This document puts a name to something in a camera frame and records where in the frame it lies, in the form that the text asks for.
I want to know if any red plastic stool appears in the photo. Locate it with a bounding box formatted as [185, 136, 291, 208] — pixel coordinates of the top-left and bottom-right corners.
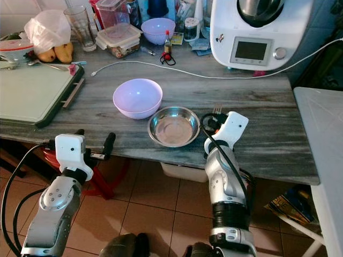
[42, 146, 131, 201]

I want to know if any stainless steel bowl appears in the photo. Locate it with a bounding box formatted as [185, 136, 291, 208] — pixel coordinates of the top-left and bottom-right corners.
[147, 105, 202, 148]

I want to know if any large lilac bowl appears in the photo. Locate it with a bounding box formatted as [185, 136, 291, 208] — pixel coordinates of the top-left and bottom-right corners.
[113, 78, 163, 120]

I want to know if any white plastic bin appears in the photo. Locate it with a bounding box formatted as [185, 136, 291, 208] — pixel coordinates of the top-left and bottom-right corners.
[160, 161, 208, 184]

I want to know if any metal spoon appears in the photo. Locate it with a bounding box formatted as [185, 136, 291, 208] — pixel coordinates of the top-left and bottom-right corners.
[26, 59, 86, 69]

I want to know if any small red-capped sauce bottle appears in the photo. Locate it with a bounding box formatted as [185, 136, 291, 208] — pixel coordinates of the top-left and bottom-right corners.
[163, 29, 173, 59]

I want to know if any glass spice jar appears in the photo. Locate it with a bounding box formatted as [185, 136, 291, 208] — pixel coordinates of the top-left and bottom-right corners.
[183, 17, 199, 43]

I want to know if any dark left robot foot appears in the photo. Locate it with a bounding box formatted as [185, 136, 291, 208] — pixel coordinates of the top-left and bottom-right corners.
[99, 232, 151, 257]

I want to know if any dark robot foot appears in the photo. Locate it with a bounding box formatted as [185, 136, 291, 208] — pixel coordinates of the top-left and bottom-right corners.
[182, 241, 221, 257]
[99, 232, 151, 257]

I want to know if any lidded clear food container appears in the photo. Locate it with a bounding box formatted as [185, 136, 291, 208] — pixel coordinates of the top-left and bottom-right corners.
[95, 22, 143, 59]

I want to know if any white kitchen food processor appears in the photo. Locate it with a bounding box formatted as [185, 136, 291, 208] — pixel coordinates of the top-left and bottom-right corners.
[210, 0, 315, 72]

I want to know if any clear drinking glass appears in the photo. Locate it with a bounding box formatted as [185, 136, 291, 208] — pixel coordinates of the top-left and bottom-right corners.
[63, 5, 98, 53]

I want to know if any red and white covered bowl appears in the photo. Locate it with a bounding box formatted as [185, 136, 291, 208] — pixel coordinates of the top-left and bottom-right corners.
[0, 38, 35, 65]

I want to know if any small lilac bowl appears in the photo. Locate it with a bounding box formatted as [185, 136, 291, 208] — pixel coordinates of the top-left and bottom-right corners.
[141, 17, 177, 46]

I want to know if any white plastic bag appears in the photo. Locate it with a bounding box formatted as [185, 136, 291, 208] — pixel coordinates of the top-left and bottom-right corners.
[24, 9, 72, 54]

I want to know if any blue and yellow box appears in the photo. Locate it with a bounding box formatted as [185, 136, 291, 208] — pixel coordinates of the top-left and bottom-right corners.
[267, 186, 321, 226]

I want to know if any tall clear plastic container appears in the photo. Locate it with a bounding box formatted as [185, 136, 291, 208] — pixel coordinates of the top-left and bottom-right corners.
[96, 0, 130, 29]

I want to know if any dark blue cup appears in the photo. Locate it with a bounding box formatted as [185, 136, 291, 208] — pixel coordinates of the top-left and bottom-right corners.
[147, 0, 170, 19]

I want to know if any dark right robot foot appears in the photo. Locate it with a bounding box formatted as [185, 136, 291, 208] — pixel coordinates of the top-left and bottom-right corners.
[182, 241, 221, 257]

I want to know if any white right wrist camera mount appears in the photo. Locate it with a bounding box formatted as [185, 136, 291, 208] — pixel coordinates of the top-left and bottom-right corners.
[217, 111, 250, 149]

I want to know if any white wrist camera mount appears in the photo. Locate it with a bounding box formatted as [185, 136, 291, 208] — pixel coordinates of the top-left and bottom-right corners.
[217, 111, 250, 149]
[55, 133, 87, 171]

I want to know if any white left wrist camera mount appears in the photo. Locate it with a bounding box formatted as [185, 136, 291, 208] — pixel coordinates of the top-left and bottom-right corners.
[55, 133, 87, 171]

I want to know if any white charging cable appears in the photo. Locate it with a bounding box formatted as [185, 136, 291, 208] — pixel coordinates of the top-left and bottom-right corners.
[92, 37, 343, 80]

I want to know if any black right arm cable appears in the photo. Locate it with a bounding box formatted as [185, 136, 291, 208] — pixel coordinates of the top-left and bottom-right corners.
[200, 112, 257, 215]

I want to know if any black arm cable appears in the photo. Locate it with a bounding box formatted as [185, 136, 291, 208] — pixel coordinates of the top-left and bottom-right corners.
[200, 112, 257, 215]
[1, 140, 58, 257]

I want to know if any pale green tray with handle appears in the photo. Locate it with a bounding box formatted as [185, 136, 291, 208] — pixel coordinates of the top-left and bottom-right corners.
[0, 61, 86, 129]

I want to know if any black looped cord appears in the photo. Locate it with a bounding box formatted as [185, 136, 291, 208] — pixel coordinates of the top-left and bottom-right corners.
[159, 52, 177, 66]

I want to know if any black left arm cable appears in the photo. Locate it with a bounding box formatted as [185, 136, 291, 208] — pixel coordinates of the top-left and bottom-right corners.
[1, 140, 58, 257]

